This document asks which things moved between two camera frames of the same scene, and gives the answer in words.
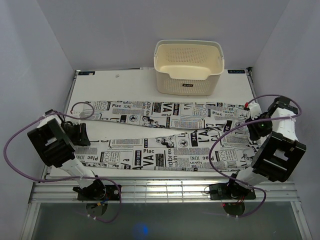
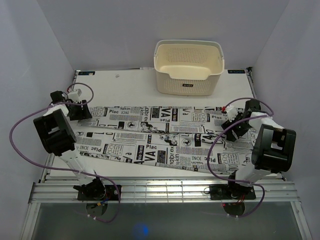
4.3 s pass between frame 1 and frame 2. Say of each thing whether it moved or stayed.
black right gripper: moved
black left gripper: moved
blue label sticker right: stayed
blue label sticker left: stayed
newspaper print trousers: moved
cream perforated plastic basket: stayed
